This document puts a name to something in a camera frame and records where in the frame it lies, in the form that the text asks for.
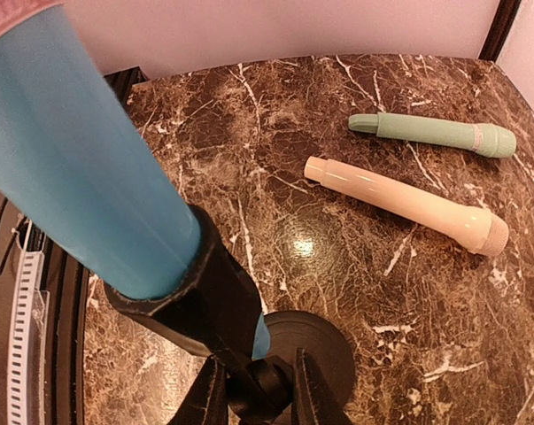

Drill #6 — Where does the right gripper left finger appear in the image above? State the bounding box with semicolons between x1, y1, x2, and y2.
168;356;228;425

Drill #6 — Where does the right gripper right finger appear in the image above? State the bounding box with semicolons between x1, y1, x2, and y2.
291;348;353;425

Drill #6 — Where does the black stand of blue microphone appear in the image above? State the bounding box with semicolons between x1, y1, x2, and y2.
104;206;355;424

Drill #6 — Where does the beige microphone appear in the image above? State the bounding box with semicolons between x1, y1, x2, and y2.
304;156;509;257

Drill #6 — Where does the blue microphone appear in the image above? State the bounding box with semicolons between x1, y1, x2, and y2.
0;1;270;359

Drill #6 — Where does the mint green microphone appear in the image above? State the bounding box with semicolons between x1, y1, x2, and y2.
348;112;517;158

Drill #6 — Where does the white cable duct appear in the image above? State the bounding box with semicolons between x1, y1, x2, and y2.
4;250;44;425

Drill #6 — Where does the black front rail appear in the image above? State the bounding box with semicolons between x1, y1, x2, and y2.
41;239;89;424

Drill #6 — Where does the black left corner post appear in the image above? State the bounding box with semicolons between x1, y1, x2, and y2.
478;0;522;62

